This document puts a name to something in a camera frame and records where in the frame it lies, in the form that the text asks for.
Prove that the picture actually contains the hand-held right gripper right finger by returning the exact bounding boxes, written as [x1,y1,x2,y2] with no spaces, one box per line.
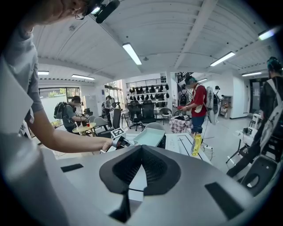
[130,145,255,226]

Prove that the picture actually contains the row of black caps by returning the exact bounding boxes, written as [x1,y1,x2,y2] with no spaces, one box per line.
[129,83,171,101]

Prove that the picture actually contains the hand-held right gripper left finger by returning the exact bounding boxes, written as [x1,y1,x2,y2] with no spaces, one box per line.
[4,136,142,226]

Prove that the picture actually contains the light grey chair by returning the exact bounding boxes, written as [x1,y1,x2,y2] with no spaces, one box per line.
[94,116,112,137]

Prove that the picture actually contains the light blue rectangular pan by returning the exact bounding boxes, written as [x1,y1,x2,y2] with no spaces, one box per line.
[132,128,166,148]

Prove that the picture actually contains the black head-worn camera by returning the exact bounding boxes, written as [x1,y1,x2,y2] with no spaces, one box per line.
[89,0,121,24]

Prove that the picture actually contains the person's left forearm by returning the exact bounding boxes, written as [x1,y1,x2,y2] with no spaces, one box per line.
[28,103,111,154]

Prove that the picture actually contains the small white side table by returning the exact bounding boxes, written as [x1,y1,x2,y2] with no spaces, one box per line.
[225,127,258,164]

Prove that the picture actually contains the grey round-backed chair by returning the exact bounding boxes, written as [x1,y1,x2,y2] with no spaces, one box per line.
[145,122,165,132]

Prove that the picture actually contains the person's grey t-shirt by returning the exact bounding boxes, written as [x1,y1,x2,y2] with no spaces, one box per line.
[0,22,45,137]

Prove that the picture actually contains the yellow oil bottle black cap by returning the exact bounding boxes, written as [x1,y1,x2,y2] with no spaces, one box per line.
[191,134,203,157]

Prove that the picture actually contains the round wooden table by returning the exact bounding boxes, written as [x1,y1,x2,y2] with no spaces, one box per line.
[72,122,97,135]

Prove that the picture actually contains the person's left hand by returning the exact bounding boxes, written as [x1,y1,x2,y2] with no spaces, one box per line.
[101,138,114,152]

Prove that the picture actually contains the person's glasses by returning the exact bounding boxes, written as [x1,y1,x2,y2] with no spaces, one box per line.
[74,4,89,20]

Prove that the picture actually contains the table with checkered cloth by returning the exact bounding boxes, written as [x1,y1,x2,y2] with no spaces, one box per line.
[169,116,194,134]

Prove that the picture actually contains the grey chair with black legs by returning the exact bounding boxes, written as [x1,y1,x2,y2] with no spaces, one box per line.
[160,108,173,125]

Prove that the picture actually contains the black office chair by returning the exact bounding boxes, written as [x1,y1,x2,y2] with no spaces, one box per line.
[111,102,122,131]
[141,100,157,127]
[127,100,144,132]

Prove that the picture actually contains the person's head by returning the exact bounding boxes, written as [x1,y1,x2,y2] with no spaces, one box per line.
[28,0,93,25]

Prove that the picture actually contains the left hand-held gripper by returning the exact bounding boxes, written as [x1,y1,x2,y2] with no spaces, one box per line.
[106,127,134,153]

